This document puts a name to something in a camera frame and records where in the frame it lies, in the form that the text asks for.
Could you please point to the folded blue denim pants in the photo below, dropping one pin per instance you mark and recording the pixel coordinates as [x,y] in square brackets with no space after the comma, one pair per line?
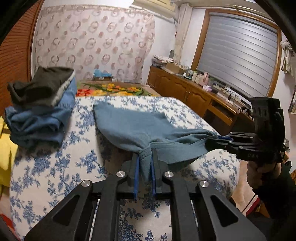
[69,95]

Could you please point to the circle-patterned sheer curtain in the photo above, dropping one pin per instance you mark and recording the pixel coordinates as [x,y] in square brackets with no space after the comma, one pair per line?
[92,41]

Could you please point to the blue floral bed sheet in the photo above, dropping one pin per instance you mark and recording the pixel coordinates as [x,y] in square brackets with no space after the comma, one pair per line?
[69,162]

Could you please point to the crumpled light blue denim pants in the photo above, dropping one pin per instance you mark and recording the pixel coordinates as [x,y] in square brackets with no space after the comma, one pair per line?
[34,125]

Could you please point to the wooden louvred wardrobe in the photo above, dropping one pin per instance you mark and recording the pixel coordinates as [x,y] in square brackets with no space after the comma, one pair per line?
[16,58]

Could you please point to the yellow cloth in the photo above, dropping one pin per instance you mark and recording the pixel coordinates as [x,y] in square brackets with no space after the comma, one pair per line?
[7,150]

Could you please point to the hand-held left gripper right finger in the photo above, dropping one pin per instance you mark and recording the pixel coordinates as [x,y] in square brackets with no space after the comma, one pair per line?
[153,178]

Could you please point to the stack of floral cloths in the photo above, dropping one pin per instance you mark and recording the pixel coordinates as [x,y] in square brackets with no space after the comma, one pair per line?
[161,59]

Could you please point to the dark olive folded pants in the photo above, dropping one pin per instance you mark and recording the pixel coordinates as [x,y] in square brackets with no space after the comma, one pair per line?
[39,85]

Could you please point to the pink tissue box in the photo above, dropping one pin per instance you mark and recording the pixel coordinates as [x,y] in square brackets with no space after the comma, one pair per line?
[207,88]

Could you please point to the grey window blind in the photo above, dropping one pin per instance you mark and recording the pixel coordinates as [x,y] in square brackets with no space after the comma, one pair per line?
[235,53]

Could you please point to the white hanging towel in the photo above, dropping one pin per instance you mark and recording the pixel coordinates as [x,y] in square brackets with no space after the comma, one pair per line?
[286,58]

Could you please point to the cardboard box with blue cloth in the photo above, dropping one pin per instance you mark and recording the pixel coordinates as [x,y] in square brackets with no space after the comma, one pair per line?
[101,75]

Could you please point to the open cardboard box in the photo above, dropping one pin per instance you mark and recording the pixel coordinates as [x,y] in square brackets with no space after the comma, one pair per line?
[173,68]

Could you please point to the beige tied curtain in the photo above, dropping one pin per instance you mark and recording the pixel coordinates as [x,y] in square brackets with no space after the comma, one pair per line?
[182,30]

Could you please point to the person's right hand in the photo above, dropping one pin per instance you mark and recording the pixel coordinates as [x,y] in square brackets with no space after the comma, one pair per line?
[254,172]

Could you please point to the teal blue pants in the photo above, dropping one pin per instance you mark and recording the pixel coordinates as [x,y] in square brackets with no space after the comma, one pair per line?
[138,129]

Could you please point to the white air conditioner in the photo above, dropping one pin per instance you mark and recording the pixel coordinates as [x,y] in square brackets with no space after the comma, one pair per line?
[159,7]

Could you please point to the group of toiletry bottles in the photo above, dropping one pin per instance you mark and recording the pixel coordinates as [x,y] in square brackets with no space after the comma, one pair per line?
[198,76]

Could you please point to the wooden sideboard cabinet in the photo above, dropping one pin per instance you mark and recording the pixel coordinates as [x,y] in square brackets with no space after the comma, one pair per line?
[175,85]

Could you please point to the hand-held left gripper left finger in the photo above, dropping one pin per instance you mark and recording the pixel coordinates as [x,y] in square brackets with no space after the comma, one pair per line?
[136,176]

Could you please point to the grey folded pants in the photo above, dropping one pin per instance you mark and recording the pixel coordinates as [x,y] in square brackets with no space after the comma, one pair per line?
[60,93]

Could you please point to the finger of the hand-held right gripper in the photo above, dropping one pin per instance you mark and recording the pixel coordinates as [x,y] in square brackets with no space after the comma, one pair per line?
[223,137]
[218,145]

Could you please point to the person's right forearm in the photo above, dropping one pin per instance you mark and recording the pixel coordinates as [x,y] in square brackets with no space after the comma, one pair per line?
[277,204]

